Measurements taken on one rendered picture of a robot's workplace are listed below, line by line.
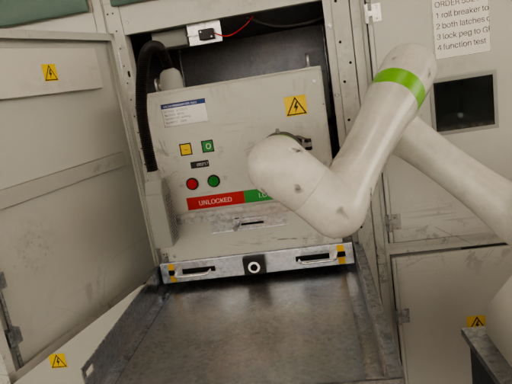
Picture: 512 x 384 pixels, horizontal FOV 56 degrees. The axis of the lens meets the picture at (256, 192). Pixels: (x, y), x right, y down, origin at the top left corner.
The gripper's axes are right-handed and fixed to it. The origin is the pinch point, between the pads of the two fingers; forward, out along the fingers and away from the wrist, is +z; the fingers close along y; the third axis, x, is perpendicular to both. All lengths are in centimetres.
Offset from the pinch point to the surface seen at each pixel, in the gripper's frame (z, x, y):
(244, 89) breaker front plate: 6.3, 13.6, -9.1
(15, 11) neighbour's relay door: 22, 46, -74
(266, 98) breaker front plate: 6.3, 10.5, -3.8
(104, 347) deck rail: -33, -33, -41
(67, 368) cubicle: 23, -71, -88
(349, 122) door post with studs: 24.7, -0.6, 17.6
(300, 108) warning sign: 6.3, 6.7, 4.5
